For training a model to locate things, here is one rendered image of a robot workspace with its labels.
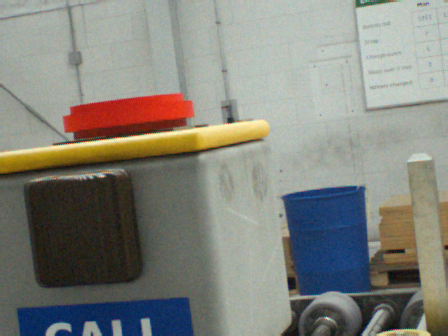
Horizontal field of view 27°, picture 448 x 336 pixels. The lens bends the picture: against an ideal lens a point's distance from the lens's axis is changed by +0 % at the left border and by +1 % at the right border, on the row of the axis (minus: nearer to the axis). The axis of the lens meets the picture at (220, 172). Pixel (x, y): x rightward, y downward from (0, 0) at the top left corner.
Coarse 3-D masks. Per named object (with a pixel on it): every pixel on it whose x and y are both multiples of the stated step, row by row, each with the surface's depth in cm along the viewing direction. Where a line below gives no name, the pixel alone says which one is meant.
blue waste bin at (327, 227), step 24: (312, 192) 627; (336, 192) 625; (360, 192) 585; (288, 216) 595; (312, 216) 578; (336, 216) 576; (360, 216) 586; (312, 240) 582; (336, 240) 578; (360, 240) 585; (312, 264) 584; (336, 264) 579; (360, 264) 586; (312, 288) 587; (336, 288) 581; (360, 288) 586
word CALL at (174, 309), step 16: (80, 304) 26; (96, 304) 25; (112, 304) 25; (128, 304) 25; (144, 304) 25; (160, 304) 25; (176, 304) 25; (32, 320) 26; (48, 320) 26; (64, 320) 26; (80, 320) 26; (96, 320) 25; (112, 320) 25; (128, 320) 25; (144, 320) 25; (160, 320) 25; (176, 320) 25
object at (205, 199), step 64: (192, 128) 25; (256, 128) 29; (0, 192) 26; (192, 192) 24; (256, 192) 28; (0, 256) 26; (192, 256) 24; (256, 256) 28; (0, 320) 26; (192, 320) 25; (256, 320) 27
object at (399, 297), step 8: (304, 296) 194; (312, 296) 193; (352, 296) 190; (360, 296) 189; (368, 296) 189; (376, 296) 188; (384, 296) 188; (392, 296) 187; (400, 296) 187; (408, 296) 186; (296, 304) 194; (304, 304) 193; (360, 304) 190; (368, 304) 189; (400, 304) 187; (368, 312) 189; (400, 312) 187; (368, 320) 189; (392, 328) 188
